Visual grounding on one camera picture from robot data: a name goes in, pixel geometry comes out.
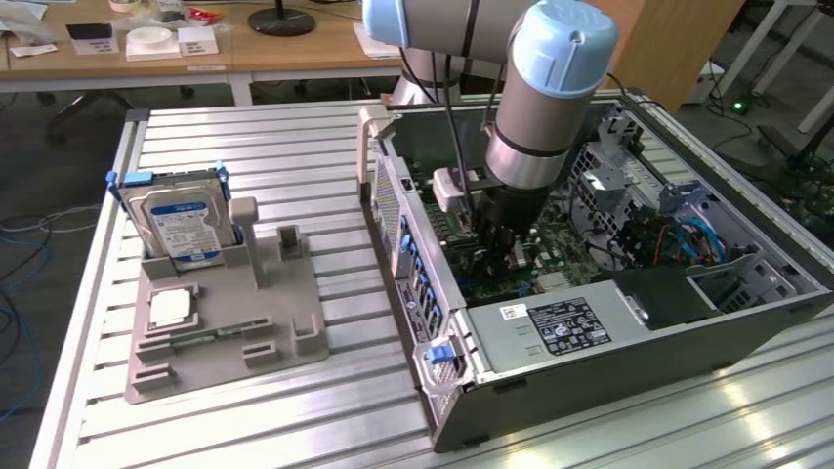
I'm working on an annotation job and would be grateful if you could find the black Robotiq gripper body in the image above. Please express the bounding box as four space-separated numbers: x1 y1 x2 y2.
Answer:
473 184 553 246

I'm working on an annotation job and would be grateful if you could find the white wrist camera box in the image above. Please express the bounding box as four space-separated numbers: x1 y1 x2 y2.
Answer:
433 165 487 214

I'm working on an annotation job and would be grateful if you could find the wooden desk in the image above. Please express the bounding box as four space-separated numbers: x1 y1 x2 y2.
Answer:
0 0 510 94

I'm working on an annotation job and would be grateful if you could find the perforated metal drive cage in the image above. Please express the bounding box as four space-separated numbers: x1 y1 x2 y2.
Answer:
566 141 653 231

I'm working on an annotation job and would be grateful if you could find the clear plastic bag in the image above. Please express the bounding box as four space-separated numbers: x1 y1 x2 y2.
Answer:
0 0 60 45

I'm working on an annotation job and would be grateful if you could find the black cable behind case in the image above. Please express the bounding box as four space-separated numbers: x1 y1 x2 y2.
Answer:
605 72 654 107

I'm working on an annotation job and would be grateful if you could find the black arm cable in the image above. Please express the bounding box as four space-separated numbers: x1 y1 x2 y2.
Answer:
398 46 507 216

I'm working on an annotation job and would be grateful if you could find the grey power supply unit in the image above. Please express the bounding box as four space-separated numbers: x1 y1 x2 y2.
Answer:
466 278 653 375

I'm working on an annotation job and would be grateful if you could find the white desk frame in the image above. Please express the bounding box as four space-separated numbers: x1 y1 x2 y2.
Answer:
713 0 834 133

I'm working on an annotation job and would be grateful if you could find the wooden cabinet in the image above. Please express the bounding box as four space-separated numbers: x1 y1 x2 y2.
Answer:
585 0 749 112

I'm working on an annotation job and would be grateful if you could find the grey parts rack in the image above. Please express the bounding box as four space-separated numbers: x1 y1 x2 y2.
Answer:
123 194 333 406

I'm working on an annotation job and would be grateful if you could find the green motherboard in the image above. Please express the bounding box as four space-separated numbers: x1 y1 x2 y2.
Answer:
417 185 627 307

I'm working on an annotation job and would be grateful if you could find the hard disk in blue caddy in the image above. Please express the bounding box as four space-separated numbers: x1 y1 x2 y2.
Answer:
104 160 244 271

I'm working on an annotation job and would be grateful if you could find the orange wire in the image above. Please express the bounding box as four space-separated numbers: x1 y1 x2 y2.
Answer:
653 227 711 265

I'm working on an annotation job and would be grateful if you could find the black and white box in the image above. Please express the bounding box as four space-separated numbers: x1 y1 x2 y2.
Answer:
64 22 120 56

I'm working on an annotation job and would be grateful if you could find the silver CPU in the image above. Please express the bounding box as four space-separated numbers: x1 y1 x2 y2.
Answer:
147 290 196 331

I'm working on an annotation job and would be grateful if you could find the white paper stack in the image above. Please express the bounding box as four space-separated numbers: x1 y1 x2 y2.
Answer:
354 21 406 59

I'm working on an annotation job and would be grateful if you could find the blue floor cable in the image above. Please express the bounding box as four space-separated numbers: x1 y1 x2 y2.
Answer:
0 229 52 421

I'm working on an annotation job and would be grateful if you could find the black office chair base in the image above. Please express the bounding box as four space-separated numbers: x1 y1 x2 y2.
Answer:
38 89 139 146

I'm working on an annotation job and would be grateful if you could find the black wire bundle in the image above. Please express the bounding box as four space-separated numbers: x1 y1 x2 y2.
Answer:
618 219 686 268

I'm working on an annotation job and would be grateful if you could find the blue wire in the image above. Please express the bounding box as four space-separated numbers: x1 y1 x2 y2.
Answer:
677 214 729 268

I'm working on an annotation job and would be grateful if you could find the plain white box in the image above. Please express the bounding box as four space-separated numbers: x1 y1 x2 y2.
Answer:
176 26 223 56

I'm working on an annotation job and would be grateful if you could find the white floor cable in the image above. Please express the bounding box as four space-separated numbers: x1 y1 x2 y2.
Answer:
0 204 106 235

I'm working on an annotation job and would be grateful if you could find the white box with red dot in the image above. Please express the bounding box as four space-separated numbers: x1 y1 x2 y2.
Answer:
695 61 729 107

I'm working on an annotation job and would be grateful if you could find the black round lamp base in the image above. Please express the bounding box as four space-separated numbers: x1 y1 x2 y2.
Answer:
247 0 318 38

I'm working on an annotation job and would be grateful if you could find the open black PC case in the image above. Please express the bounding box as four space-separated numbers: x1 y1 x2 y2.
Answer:
357 87 834 454

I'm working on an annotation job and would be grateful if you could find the black floor equipment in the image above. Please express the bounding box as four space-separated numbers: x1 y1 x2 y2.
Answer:
754 121 834 221

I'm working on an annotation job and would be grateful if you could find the green RAM stick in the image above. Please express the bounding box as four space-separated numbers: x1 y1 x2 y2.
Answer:
170 325 252 349

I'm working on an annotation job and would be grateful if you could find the empty metal disk bay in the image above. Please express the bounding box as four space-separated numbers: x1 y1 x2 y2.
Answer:
683 246 794 314

